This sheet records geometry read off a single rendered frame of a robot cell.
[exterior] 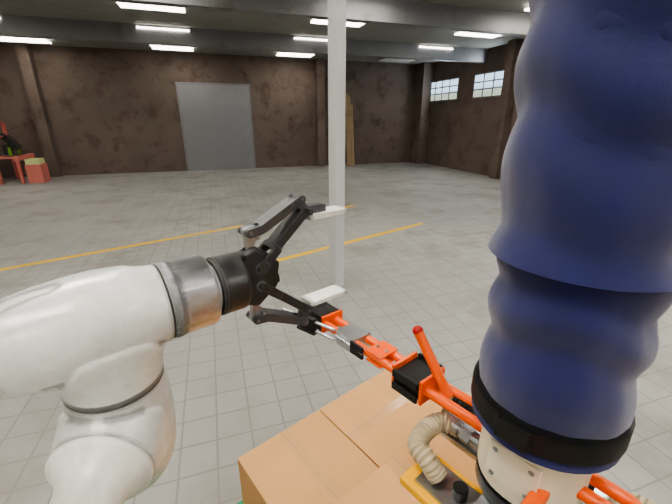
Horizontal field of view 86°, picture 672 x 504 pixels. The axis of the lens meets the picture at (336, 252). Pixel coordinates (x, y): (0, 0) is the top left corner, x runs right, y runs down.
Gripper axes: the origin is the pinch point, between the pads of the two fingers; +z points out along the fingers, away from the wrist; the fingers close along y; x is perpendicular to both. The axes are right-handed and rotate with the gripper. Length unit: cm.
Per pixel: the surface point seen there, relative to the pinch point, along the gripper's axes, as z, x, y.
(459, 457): 36, 8, 64
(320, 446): 31, -47, 104
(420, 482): 9.5, 13.7, 45.0
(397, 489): 17, 3, 64
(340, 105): 207, -241, -33
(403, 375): 17.6, 1.6, 32.0
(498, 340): 14.3, 21.2, 11.6
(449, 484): 13, 17, 45
